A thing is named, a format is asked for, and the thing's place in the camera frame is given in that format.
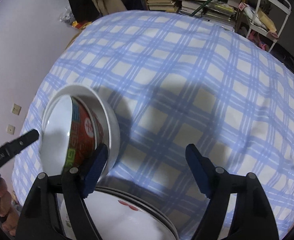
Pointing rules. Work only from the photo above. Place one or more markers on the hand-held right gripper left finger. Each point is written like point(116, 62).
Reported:
point(96, 170)

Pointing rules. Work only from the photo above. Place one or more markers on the patterned plastic bag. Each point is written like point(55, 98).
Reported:
point(66, 16)

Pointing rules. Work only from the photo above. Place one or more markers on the person's left hand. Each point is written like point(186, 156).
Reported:
point(5, 197)

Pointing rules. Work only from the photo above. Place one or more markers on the yellow and red bag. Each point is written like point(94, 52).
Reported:
point(80, 25)

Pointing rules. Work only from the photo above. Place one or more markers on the pile of magazines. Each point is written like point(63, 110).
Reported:
point(212, 10)

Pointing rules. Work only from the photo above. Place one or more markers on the red patterned bowl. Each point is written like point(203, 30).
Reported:
point(54, 135)

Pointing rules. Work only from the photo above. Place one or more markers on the blue checked cloth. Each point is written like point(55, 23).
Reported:
point(187, 92)

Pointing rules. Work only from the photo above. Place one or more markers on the five-hole wall socket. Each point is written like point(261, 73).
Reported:
point(16, 109)

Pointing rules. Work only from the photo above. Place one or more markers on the white metal cart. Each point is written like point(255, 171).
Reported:
point(284, 5)

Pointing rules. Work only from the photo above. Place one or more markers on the white bowl with red label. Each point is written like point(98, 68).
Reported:
point(111, 135)

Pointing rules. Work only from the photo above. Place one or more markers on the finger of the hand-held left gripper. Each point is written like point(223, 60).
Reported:
point(24, 141)

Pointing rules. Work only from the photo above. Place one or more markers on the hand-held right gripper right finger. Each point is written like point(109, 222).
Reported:
point(199, 175)

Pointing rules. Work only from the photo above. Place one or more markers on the pink toy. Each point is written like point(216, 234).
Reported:
point(261, 45)

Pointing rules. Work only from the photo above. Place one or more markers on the single-hole wall socket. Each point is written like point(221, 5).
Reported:
point(10, 129)

